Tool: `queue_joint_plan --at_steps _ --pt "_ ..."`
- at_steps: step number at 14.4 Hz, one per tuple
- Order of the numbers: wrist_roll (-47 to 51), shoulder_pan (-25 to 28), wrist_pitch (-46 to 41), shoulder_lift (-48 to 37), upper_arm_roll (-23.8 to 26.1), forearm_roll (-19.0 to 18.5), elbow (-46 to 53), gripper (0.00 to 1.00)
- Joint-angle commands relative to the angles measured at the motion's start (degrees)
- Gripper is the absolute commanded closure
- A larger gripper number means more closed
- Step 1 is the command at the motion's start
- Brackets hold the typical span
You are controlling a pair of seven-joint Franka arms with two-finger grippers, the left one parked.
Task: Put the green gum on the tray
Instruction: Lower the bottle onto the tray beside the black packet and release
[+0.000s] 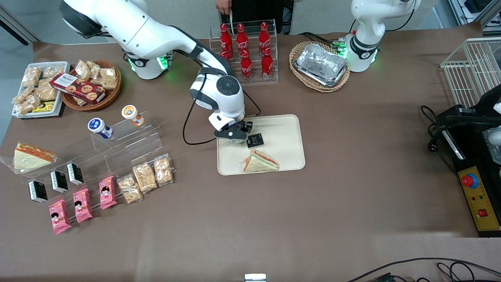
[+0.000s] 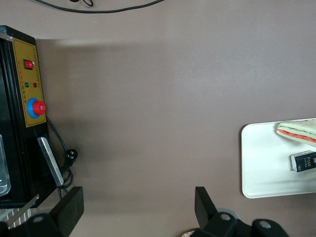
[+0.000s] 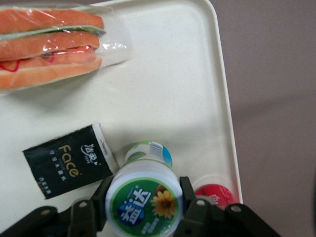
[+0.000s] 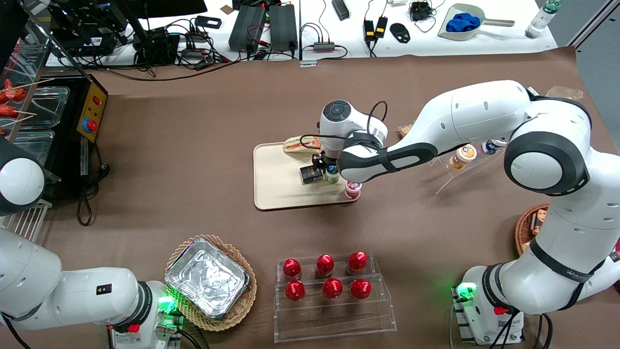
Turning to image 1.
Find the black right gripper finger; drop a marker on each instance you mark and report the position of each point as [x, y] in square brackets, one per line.
[249, 127]

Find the white paper strip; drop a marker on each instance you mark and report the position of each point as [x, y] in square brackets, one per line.
[231, 21]

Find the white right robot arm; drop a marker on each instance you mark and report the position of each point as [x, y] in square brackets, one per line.
[137, 27]

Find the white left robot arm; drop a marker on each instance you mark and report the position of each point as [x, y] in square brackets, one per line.
[368, 35]

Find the beige plastic tray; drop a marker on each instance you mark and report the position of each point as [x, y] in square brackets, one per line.
[282, 133]

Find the orange gum bottle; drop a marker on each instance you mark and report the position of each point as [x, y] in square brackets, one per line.
[131, 113]

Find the blue gum bottle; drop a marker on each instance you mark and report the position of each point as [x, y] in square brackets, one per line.
[98, 126]

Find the person's hand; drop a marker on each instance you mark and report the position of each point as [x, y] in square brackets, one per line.
[224, 5]

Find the small black carton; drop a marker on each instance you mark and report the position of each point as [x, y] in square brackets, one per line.
[75, 174]
[38, 192]
[255, 141]
[59, 181]

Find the wrapped triangle sandwich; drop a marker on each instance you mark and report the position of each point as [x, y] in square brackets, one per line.
[31, 158]
[260, 163]

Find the clear acrylic bottle rack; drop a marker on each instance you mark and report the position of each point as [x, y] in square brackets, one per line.
[274, 74]

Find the red cola bottle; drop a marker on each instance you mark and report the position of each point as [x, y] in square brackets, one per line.
[241, 39]
[246, 67]
[225, 39]
[264, 37]
[267, 64]

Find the clear cracker packet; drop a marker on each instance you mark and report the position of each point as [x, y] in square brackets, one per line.
[145, 177]
[163, 170]
[130, 189]

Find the light openwork wicker basket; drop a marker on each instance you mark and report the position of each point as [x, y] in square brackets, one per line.
[301, 49]

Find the silver foil containers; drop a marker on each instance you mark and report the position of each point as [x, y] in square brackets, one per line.
[321, 64]

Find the clear acrylic stepped stand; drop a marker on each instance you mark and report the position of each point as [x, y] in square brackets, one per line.
[141, 141]

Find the person in dark clothes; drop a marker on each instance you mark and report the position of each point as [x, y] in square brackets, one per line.
[258, 11]

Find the brown wicker basket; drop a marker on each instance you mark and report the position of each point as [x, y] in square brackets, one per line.
[111, 96]

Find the clear snack packet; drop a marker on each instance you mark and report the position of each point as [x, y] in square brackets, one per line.
[46, 91]
[94, 68]
[22, 95]
[29, 105]
[31, 77]
[83, 69]
[53, 72]
[107, 78]

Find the pink snack packet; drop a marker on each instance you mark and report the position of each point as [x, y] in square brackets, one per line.
[82, 205]
[59, 216]
[107, 192]

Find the silver device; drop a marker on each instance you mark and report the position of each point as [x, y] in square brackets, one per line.
[255, 277]

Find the red cookie box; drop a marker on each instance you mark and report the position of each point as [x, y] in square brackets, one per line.
[78, 88]

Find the white plastic bin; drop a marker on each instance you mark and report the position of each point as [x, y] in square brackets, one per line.
[62, 66]

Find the yellow snack packet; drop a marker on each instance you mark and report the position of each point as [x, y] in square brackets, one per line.
[44, 107]

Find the black sealing machine yellow panel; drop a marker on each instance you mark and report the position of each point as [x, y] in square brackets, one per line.
[477, 188]

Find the dark metal bar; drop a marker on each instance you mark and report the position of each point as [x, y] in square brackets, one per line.
[15, 27]

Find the translucent plastic container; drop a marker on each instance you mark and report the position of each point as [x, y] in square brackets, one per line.
[494, 147]

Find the metal shelf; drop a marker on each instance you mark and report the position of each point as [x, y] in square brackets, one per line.
[473, 11]

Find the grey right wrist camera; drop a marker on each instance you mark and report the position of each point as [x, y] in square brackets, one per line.
[229, 135]

